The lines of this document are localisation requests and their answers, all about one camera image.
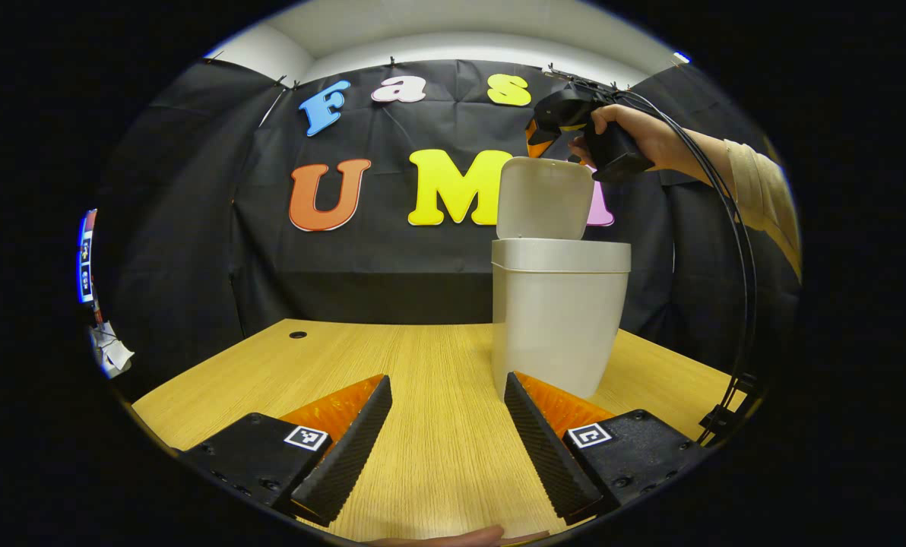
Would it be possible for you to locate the white desktop garbage bin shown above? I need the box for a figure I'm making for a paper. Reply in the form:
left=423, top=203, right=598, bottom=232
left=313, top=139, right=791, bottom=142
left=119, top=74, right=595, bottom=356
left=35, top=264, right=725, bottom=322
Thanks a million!
left=491, top=157, right=632, bottom=401

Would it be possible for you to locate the wooden desktop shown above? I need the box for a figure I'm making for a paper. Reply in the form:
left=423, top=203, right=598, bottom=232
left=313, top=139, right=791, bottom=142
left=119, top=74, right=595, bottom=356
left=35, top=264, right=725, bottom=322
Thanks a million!
left=131, top=318, right=750, bottom=544

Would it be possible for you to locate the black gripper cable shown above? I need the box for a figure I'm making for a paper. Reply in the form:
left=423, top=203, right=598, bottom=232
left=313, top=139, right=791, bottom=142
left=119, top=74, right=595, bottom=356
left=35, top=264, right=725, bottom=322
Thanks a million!
left=613, top=90, right=762, bottom=449

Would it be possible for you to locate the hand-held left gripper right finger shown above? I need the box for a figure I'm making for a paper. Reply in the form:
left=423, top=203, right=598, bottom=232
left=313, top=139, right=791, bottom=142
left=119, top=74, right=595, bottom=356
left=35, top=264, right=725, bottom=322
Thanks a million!
left=504, top=371, right=706, bottom=526

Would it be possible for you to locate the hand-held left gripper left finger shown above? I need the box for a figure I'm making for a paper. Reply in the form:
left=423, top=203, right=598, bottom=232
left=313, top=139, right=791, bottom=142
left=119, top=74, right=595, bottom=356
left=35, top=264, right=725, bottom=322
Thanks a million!
left=179, top=374, right=393, bottom=527

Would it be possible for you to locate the black backdrop cloth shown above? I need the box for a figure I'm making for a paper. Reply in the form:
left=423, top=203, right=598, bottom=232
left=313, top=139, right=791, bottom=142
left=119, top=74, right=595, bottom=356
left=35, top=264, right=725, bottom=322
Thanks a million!
left=92, top=57, right=803, bottom=396

